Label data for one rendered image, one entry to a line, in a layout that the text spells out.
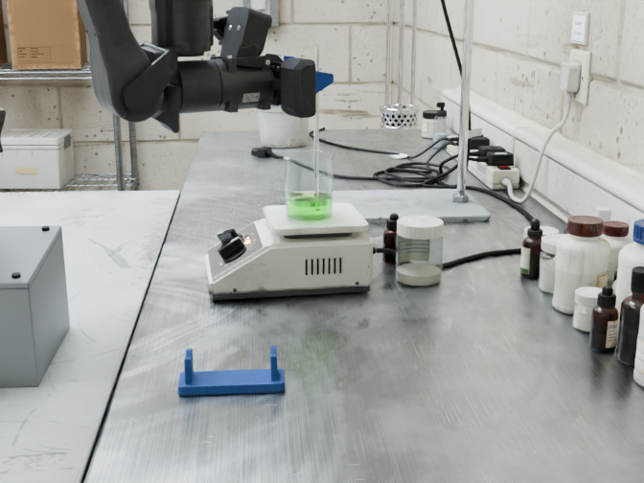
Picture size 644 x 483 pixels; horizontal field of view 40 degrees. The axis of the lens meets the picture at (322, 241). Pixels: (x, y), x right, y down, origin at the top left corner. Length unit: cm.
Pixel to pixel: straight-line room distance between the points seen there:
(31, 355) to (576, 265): 59
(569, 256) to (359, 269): 25
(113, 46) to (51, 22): 226
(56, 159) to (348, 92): 114
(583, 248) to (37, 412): 61
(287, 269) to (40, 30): 224
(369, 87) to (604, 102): 216
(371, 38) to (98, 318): 260
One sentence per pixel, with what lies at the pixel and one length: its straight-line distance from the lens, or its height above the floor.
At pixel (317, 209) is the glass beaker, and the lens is 108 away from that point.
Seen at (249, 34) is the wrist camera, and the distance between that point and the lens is 100.
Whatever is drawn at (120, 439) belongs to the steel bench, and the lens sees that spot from 78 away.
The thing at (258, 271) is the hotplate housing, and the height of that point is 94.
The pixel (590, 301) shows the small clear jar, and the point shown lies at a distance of 100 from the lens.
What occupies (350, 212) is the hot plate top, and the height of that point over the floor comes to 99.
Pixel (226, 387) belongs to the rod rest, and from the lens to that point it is 84.
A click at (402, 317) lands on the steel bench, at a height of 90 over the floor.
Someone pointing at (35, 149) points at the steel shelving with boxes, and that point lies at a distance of 331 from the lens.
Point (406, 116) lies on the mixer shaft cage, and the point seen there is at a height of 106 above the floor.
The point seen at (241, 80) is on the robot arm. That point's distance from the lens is 99.
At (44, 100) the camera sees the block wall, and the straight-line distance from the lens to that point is 360.
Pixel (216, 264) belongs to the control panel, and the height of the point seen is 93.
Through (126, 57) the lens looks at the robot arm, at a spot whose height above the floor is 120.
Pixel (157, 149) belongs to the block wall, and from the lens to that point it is 356.
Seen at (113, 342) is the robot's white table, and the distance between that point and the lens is 98.
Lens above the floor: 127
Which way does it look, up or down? 16 degrees down
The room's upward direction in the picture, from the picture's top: straight up
